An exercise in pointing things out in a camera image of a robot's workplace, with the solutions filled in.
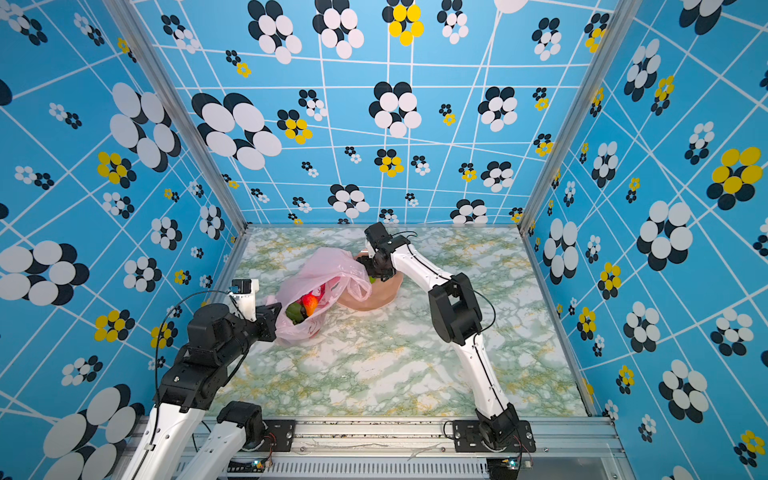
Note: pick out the pink scalloped fruit bowl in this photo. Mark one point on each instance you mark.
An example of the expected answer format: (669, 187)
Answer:
(378, 295)

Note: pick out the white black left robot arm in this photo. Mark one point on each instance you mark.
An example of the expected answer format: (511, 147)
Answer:
(219, 339)

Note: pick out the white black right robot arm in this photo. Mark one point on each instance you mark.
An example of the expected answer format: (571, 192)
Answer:
(456, 318)

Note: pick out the pink printed plastic bag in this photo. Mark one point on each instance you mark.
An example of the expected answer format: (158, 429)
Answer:
(325, 274)

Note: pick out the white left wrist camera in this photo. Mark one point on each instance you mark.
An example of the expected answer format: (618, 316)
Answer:
(242, 296)

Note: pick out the aluminium frame post right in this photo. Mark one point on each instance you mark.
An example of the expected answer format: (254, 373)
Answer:
(619, 25)

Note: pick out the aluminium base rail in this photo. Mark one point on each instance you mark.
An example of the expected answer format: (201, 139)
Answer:
(394, 448)

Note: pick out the orange yellow mango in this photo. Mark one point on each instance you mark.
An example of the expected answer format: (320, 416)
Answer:
(309, 304)

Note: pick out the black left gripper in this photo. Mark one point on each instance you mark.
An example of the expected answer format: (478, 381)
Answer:
(265, 318)

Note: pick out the aluminium frame post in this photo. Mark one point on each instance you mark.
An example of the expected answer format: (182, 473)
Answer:
(127, 21)
(619, 25)

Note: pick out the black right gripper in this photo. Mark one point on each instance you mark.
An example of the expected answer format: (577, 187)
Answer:
(368, 263)

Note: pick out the aluminium frame post left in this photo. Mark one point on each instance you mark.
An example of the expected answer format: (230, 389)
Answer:
(127, 21)

